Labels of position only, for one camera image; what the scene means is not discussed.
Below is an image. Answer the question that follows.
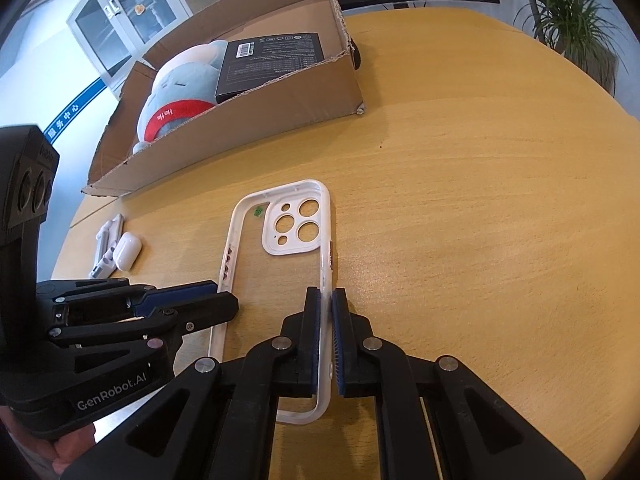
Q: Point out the green potted plant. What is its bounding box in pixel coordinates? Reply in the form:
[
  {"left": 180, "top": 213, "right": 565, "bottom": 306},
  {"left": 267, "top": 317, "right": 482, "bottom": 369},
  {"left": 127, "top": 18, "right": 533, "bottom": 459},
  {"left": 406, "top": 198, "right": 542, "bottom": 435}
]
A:
[{"left": 515, "top": 0, "right": 620, "bottom": 96}]

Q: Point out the brown cardboard box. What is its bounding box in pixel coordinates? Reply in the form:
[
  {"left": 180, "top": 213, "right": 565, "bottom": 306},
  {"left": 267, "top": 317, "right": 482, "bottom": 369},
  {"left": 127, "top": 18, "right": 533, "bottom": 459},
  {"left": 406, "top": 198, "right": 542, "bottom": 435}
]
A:
[{"left": 83, "top": 0, "right": 366, "bottom": 197}]

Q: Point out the blue white plush toy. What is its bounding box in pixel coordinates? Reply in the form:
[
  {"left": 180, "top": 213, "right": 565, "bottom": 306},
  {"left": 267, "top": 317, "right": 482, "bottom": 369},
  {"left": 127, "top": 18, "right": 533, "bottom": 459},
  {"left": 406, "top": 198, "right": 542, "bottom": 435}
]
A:
[{"left": 132, "top": 40, "right": 228, "bottom": 154}]

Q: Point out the white clear phone case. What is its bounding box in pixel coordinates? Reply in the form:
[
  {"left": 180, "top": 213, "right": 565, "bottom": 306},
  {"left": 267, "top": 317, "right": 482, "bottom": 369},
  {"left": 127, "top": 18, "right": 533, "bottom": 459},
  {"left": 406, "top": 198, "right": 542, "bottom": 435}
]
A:
[{"left": 207, "top": 179, "right": 333, "bottom": 426}]

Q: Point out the person's left hand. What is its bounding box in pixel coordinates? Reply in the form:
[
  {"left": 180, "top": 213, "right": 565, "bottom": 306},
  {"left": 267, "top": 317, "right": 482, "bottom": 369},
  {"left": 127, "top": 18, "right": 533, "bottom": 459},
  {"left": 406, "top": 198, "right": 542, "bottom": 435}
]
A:
[{"left": 1, "top": 406, "right": 96, "bottom": 479}]

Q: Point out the white folding phone stand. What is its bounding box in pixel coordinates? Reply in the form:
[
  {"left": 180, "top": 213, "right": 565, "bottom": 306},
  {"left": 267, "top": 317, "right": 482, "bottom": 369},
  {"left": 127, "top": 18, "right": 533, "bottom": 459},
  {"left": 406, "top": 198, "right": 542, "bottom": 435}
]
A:
[{"left": 88, "top": 214, "right": 125, "bottom": 280}]

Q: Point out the blue wall sign strip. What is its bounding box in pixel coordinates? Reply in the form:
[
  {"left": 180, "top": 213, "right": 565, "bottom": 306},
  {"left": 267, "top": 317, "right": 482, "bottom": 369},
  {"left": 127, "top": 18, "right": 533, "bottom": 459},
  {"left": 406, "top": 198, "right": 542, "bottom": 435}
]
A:
[{"left": 43, "top": 78, "right": 107, "bottom": 144}]

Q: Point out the grey glass door cabinet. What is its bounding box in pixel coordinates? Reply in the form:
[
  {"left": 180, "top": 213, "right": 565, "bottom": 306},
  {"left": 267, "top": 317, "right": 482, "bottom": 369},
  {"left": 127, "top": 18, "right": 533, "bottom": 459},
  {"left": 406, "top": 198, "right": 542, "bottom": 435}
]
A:
[{"left": 67, "top": 0, "right": 191, "bottom": 96}]

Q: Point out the black product box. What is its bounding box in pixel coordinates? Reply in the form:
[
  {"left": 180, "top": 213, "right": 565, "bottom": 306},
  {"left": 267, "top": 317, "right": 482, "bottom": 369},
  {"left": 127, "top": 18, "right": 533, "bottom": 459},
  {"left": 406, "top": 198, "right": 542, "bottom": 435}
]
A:
[{"left": 216, "top": 32, "right": 324, "bottom": 104}]

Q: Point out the white earbuds case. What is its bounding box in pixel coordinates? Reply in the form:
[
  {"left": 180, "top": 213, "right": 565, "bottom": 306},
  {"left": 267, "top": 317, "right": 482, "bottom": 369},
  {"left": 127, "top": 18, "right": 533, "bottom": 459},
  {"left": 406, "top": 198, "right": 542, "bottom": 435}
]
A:
[{"left": 113, "top": 232, "right": 142, "bottom": 272}]

